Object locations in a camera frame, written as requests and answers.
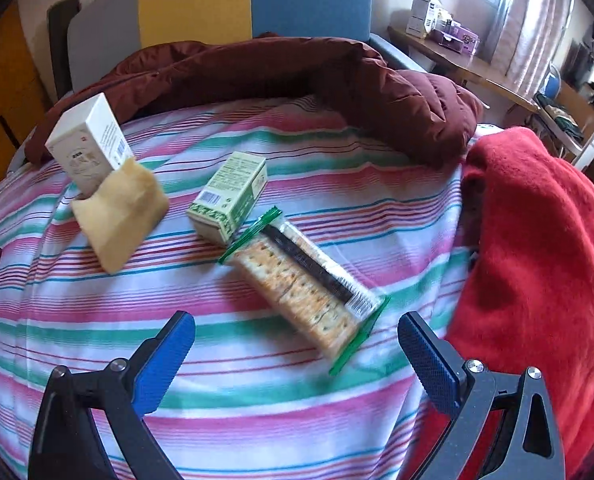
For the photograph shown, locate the pale striped curtain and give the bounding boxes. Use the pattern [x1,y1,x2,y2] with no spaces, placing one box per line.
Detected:
[489,0,575,101]

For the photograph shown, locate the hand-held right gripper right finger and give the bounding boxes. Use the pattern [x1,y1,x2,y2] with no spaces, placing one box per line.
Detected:
[397,311,566,480]

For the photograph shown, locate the white stacked boxes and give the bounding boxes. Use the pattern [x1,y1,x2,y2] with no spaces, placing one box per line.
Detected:
[406,0,434,38]

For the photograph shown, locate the red blanket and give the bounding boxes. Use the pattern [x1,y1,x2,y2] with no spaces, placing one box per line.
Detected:
[412,126,594,480]

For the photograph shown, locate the beige snack packet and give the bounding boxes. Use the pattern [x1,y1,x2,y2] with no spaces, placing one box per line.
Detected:
[71,157,170,276]

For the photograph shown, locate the maroon quilted blanket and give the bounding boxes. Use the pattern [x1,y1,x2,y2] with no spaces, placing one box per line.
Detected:
[24,32,485,171]

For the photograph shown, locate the grey yellow blue headboard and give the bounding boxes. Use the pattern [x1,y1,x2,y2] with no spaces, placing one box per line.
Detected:
[66,0,428,96]

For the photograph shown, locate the wooden desk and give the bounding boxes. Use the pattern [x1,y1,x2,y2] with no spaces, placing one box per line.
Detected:
[387,25,540,111]

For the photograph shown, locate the striped bed sheet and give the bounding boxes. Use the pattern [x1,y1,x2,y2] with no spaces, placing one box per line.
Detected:
[0,92,482,480]

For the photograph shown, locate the wooden wardrobe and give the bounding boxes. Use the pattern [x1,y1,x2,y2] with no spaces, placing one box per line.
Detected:
[0,0,53,201]

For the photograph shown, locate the green and white carton box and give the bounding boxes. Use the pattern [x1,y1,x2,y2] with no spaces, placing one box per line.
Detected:
[185,151,269,247]

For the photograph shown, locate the cracker packet with green edges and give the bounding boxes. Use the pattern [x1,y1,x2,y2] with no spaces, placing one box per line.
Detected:
[217,205,392,377]

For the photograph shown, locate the purple box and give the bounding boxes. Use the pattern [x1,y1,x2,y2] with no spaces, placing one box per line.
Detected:
[429,20,480,57]

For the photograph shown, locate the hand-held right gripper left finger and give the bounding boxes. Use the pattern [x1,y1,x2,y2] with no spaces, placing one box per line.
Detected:
[27,310,198,480]

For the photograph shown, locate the wooden side table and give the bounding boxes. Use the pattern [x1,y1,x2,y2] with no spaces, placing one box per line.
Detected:
[527,80,594,166]

